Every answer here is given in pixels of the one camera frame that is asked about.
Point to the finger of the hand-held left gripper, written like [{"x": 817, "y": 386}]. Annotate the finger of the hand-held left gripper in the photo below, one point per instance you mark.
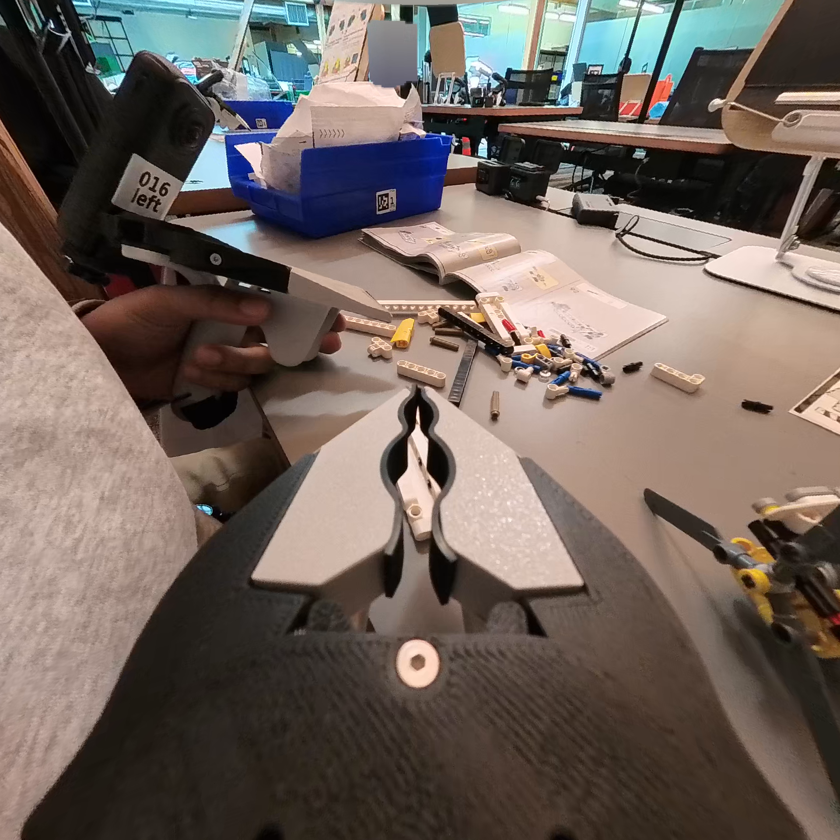
[{"x": 315, "y": 308}]

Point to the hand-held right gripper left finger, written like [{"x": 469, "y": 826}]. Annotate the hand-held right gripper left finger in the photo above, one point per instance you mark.
[{"x": 328, "y": 525}]

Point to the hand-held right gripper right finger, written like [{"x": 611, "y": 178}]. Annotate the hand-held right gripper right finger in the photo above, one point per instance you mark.
[{"x": 512, "y": 525}]

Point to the white lego panel assembly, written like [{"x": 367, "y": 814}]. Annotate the white lego panel assembly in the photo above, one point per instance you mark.
[{"x": 420, "y": 505}]

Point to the long white lego beam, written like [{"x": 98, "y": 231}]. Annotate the long white lego beam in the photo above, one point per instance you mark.
[
  {"x": 371, "y": 326},
  {"x": 426, "y": 306}
]

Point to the white lego cross block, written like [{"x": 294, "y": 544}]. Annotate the white lego cross block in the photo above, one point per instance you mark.
[
  {"x": 428, "y": 317},
  {"x": 380, "y": 348}
]

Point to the yellow lego panel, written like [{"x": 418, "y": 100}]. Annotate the yellow lego panel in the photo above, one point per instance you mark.
[{"x": 402, "y": 333}]

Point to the short white lego beam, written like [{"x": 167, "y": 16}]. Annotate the short white lego beam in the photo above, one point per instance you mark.
[{"x": 420, "y": 374}]

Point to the thin black lego beam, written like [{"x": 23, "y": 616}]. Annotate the thin black lego beam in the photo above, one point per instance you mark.
[{"x": 463, "y": 374}]

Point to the thick black lego beam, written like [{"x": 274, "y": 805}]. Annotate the thick black lego beam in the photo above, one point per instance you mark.
[{"x": 476, "y": 328}]

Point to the pile of small lego pieces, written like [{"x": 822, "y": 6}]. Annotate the pile of small lego pieces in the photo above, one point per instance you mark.
[{"x": 558, "y": 367}]

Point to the white L-shaped lego beam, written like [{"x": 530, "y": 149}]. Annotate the white L-shaped lego beam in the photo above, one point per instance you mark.
[{"x": 676, "y": 377}]

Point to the lego helicopter model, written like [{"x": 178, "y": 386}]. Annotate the lego helicopter model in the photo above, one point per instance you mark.
[{"x": 781, "y": 571}]

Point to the person's left hand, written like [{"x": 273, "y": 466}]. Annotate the person's left hand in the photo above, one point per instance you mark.
[{"x": 131, "y": 334}]

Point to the blue plastic bin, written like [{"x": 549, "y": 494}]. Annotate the blue plastic bin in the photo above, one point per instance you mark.
[
  {"x": 256, "y": 115},
  {"x": 315, "y": 190}
]

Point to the wooden panel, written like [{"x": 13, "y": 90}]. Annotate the wooden panel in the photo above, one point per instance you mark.
[{"x": 26, "y": 216}]

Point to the crumpled white paper packaging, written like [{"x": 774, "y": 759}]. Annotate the crumpled white paper packaging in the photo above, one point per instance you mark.
[{"x": 341, "y": 118}]

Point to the printed cardboard sign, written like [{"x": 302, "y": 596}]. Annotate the printed cardboard sign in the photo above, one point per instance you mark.
[{"x": 348, "y": 39}]

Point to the small black charger box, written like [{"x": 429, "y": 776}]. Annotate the small black charger box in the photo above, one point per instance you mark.
[
  {"x": 492, "y": 177},
  {"x": 528, "y": 182}
]

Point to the open instruction booklet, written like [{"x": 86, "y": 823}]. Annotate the open instruction booklet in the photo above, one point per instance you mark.
[{"x": 577, "y": 302}]

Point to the wooden-edged background table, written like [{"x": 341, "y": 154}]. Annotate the wooden-edged background table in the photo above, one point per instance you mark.
[
  {"x": 610, "y": 134},
  {"x": 499, "y": 111}
]

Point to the black power adapter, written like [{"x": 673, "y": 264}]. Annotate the black power adapter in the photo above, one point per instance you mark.
[{"x": 594, "y": 210}]

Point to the black office chair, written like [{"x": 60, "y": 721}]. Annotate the black office chair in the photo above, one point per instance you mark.
[
  {"x": 709, "y": 85},
  {"x": 528, "y": 85},
  {"x": 600, "y": 95}
]

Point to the sticker sheet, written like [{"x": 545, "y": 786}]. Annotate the sticker sheet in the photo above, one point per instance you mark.
[{"x": 820, "y": 407}]

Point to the white monitor stand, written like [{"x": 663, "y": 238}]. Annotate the white monitor stand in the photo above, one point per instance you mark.
[{"x": 748, "y": 275}]

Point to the computer monitor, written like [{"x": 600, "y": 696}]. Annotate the computer monitor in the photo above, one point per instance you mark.
[{"x": 787, "y": 52}]

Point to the white lego frame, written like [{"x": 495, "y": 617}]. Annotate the white lego frame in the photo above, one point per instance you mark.
[{"x": 492, "y": 312}]

